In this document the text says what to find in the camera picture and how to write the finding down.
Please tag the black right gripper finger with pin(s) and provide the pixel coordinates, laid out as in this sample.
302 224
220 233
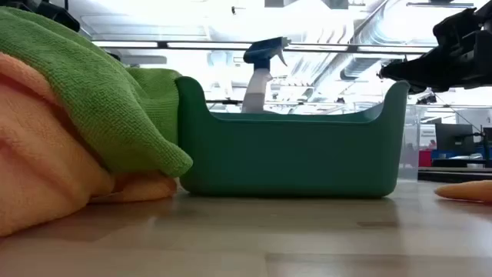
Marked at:
442 71
457 27

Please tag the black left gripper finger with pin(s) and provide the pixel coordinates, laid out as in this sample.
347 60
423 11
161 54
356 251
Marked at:
57 14

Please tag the orange microfiber towel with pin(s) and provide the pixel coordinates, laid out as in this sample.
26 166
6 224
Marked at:
469 191
42 165

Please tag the small black ceiling lamp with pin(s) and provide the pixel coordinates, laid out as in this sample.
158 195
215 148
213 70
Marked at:
426 99

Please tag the black computer monitor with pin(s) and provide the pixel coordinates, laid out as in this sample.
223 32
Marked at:
454 138

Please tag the clear plastic container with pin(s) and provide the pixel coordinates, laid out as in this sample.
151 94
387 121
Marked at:
409 154

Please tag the red bin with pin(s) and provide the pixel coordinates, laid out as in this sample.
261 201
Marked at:
424 158

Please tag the black background table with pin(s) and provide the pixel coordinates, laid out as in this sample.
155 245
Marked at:
453 174

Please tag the long ceiling light bar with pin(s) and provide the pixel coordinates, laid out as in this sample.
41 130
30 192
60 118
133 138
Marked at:
215 45

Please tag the green plastic basket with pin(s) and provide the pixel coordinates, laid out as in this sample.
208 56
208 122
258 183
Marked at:
292 157

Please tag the white blue spray bottle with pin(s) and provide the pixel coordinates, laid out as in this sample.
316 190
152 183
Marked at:
258 88

